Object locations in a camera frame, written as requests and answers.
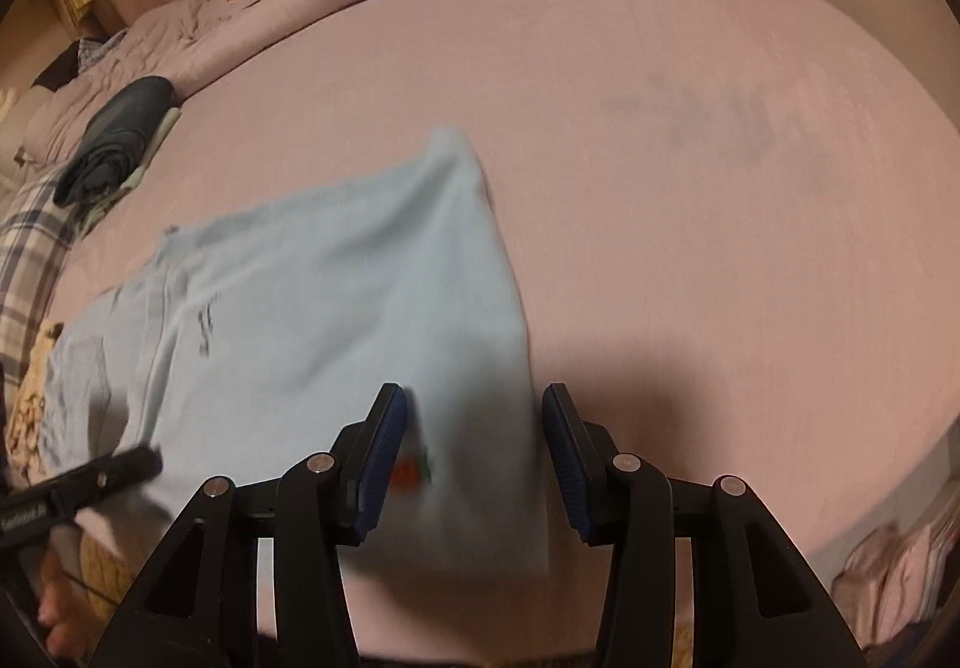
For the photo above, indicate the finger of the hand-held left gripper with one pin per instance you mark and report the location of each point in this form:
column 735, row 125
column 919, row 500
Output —
column 112, row 469

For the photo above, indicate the cream printed cloth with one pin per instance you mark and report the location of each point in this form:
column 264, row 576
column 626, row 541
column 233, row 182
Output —
column 26, row 398

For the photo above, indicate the pink cloth pile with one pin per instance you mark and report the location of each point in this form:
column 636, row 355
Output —
column 892, row 578

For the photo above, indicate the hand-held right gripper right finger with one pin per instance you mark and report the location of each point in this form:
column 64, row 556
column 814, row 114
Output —
column 566, row 458

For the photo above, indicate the folded dark denim jeans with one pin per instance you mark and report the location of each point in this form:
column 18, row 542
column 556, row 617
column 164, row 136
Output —
column 120, row 136

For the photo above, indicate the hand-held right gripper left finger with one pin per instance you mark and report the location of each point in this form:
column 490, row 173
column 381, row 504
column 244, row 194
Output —
column 379, row 458

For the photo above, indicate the plaid pillow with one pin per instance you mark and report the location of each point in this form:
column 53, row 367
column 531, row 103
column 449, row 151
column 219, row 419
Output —
column 30, row 263

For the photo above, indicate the dark clothing pile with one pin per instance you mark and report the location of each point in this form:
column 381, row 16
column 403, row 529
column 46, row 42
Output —
column 82, row 57

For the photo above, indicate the person's left hand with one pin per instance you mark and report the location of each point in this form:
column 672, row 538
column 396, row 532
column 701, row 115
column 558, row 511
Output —
column 60, row 600

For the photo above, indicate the light blue strawberry print pants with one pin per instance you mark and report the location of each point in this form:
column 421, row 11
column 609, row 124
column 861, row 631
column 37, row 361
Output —
column 315, row 278

